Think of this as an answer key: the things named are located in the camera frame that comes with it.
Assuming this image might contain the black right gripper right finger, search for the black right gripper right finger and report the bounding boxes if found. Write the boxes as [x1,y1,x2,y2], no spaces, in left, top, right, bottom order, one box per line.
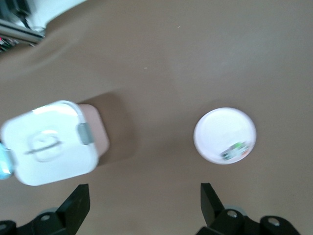
[195,183,300,235]

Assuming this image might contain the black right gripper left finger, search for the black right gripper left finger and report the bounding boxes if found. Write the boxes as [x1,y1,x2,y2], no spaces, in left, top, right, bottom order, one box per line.
[0,184,91,235]

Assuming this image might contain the white lidded storage box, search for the white lidded storage box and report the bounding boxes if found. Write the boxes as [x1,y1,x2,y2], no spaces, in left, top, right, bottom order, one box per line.
[0,99,111,187]

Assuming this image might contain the blue round plate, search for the blue round plate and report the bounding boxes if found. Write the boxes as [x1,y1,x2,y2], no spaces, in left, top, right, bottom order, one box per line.
[0,141,13,181]

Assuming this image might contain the pink round plate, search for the pink round plate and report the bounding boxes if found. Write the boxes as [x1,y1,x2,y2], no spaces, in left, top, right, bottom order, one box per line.
[193,106,258,165]

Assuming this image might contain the brown table mat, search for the brown table mat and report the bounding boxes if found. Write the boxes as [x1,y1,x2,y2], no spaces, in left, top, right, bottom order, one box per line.
[0,0,313,235]

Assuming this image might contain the green white switch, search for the green white switch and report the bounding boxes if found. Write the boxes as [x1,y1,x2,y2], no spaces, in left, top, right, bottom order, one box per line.
[220,141,250,161]

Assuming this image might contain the aluminium table frame rail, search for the aluminium table frame rail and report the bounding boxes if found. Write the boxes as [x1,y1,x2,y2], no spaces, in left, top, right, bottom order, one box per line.
[0,19,46,47]

